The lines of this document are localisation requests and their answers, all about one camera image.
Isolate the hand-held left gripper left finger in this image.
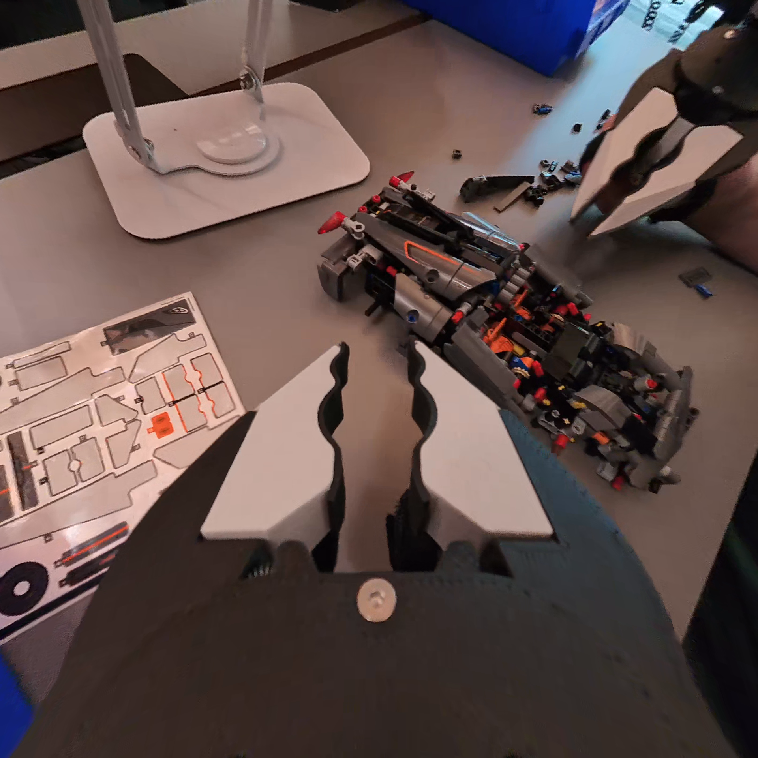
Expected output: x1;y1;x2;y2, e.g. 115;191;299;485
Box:
200;342;350;548

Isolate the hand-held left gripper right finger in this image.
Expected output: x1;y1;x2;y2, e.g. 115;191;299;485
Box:
407;338;554;548

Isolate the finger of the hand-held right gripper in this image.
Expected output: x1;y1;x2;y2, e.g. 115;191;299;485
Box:
570;88;680;224
588;126;745;239

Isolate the grey lego car model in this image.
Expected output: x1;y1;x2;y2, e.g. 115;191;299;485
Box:
317;172;700;495

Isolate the pile of small lego pieces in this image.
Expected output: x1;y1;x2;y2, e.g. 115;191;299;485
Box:
524;107;617;208

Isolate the dark grey lego panel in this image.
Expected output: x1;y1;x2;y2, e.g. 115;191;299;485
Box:
461;174;537;206

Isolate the lego sticker sheet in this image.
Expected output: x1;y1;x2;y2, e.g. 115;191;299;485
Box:
0;291;246;643

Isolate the person's right hand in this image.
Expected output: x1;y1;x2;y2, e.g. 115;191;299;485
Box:
693;172;758;276

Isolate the white stand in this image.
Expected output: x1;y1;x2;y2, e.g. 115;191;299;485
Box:
76;0;371;240

